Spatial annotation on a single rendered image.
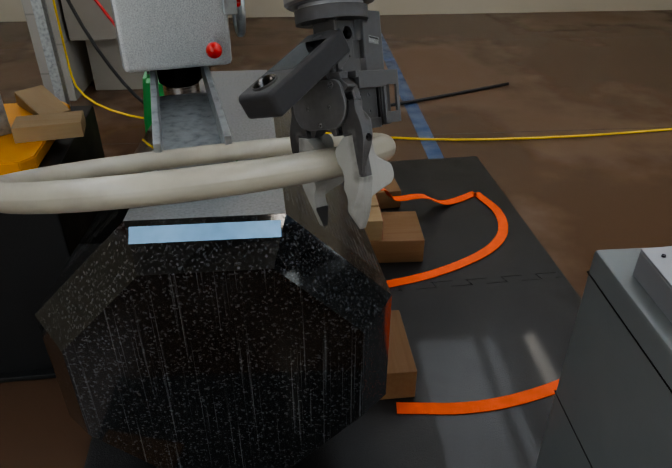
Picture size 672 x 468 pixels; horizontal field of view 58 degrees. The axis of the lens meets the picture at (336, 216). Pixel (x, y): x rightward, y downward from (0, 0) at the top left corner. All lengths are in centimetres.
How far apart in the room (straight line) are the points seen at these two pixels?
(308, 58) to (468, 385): 172
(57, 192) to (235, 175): 16
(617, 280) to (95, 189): 100
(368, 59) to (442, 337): 177
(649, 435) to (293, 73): 96
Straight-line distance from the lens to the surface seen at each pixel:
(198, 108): 124
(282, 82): 53
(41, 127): 206
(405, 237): 259
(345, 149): 57
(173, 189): 53
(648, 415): 126
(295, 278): 135
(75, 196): 57
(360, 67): 61
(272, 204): 138
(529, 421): 210
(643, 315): 123
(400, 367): 200
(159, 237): 136
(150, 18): 129
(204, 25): 129
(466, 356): 224
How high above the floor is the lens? 157
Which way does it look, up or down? 32 degrees down
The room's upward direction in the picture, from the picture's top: straight up
